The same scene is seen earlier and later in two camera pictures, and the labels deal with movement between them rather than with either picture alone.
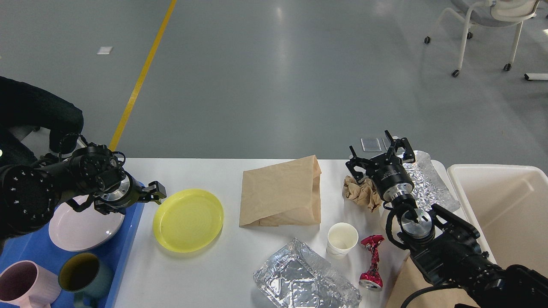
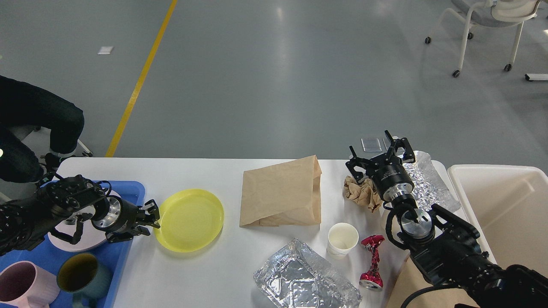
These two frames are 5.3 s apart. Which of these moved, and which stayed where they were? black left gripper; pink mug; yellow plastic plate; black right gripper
Moved: black left gripper
Stayed: pink mug; yellow plastic plate; black right gripper
